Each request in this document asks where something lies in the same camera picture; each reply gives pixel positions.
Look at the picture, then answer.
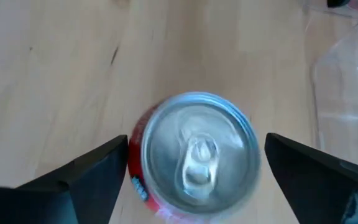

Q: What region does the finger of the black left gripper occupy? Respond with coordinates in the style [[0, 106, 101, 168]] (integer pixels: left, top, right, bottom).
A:
[[326, 0, 351, 9]]

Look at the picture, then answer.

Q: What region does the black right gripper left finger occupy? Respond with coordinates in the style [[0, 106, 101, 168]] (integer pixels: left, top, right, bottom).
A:
[[14, 134, 129, 224]]

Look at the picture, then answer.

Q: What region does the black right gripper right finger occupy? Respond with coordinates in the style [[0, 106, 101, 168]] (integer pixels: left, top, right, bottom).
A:
[[264, 133, 358, 224]]

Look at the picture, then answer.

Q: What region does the red can with blue label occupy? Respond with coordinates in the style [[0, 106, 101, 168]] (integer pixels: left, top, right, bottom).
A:
[[127, 91, 262, 224]]

